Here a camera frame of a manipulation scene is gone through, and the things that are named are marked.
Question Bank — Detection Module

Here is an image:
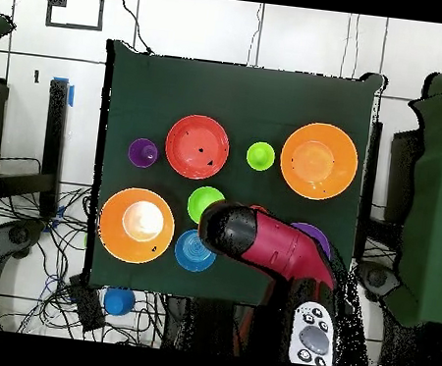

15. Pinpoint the green plastic bowl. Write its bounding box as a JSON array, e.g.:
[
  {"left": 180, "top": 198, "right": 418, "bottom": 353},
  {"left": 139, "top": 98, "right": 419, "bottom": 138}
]
[{"left": 185, "top": 183, "right": 227, "bottom": 228}]

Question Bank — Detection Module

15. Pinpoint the red plastic bowl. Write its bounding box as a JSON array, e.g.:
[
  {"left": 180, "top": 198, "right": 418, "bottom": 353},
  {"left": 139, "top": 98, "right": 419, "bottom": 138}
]
[{"left": 160, "top": 111, "right": 234, "bottom": 183}]

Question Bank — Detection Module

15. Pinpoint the green plastic cup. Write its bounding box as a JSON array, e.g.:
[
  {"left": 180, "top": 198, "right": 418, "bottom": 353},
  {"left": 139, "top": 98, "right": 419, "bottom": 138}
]
[{"left": 245, "top": 139, "right": 278, "bottom": 174}]

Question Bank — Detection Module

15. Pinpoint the blue plastic bowl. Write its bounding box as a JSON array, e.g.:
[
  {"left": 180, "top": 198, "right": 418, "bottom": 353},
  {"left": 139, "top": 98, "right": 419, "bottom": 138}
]
[{"left": 172, "top": 227, "right": 220, "bottom": 275}]

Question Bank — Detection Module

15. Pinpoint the purple plastic cup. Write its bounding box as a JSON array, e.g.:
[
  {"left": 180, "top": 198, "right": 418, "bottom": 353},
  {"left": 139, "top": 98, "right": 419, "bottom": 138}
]
[{"left": 126, "top": 136, "right": 160, "bottom": 171}]

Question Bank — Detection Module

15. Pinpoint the dark green table cloth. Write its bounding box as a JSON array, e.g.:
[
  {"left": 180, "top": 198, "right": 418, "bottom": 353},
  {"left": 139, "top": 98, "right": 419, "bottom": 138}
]
[{"left": 79, "top": 37, "right": 389, "bottom": 320}]

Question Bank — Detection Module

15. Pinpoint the large orange plastic bowl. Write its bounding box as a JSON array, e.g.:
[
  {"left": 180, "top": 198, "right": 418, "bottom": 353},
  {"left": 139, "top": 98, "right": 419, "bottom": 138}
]
[
  {"left": 93, "top": 183, "right": 181, "bottom": 268},
  {"left": 275, "top": 118, "right": 362, "bottom": 205}
]

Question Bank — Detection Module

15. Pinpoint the purple plastic bowl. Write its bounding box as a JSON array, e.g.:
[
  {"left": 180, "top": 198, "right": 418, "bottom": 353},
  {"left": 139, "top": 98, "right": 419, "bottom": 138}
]
[{"left": 286, "top": 221, "right": 337, "bottom": 262}]

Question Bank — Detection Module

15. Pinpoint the blue plastic cup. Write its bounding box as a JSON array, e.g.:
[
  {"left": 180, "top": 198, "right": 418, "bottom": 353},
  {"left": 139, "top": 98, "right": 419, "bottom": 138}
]
[{"left": 101, "top": 287, "right": 138, "bottom": 318}]

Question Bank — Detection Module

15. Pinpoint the black office chair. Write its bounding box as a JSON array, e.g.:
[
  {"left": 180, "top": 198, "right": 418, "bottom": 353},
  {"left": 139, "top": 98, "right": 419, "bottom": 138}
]
[
  {"left": 353, "top": 259, "right": 405, "bottom": 307},
  {"left": 0, "top": 216, "right": 47, "bottom": 270}
]

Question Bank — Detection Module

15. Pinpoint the black power strip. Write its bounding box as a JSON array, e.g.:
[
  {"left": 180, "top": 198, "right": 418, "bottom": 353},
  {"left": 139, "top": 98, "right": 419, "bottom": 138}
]
[{"left": 62, "top": 272, "right": 111, "bottom": 335}]

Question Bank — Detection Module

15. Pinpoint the black metal post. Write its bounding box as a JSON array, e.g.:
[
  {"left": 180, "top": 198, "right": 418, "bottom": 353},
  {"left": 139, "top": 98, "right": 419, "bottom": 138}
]
[{"left": 354, "top": 120, "right": 384, "bottom": 262}]

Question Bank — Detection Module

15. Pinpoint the black metal frame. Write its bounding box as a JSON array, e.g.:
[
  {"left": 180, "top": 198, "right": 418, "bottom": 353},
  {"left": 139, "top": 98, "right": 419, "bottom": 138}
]
[{"left": 0, "top": 71, "right": 74, "bottom": 221}]

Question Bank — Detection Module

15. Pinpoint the thin black cable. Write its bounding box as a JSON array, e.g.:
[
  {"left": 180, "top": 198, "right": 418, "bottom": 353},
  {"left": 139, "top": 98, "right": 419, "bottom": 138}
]
[{"left": 112, "top": 0, "right": 161, "bottom": 56}]

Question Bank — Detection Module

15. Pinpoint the tangle of cables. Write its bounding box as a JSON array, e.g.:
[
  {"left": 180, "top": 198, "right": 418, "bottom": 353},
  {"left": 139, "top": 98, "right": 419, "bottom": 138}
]
[{"left": 0, "top": 177, "right": 181, "bottom": 349}]

